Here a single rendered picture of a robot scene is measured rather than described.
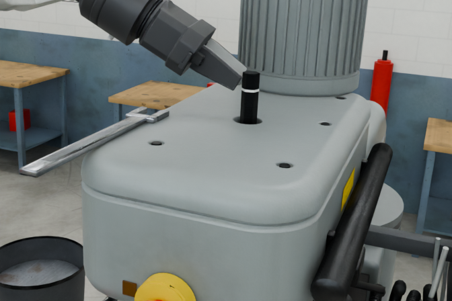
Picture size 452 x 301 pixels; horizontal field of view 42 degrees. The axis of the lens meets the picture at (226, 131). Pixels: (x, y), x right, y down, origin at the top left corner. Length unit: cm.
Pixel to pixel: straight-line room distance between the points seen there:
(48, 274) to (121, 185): 255
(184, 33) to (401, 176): 458
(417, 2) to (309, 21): 405
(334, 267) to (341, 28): 41
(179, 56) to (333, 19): 28
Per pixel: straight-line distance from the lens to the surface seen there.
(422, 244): 107
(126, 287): 62
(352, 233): 66
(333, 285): 57
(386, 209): 135
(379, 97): 487
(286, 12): 86
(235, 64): 75
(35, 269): 317
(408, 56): 494
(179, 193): 55
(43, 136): 607
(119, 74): 579
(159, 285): 58
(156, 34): 69
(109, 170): 59
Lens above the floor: 210
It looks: 17 degrees down
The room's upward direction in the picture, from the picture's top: 3 degrees clockwise
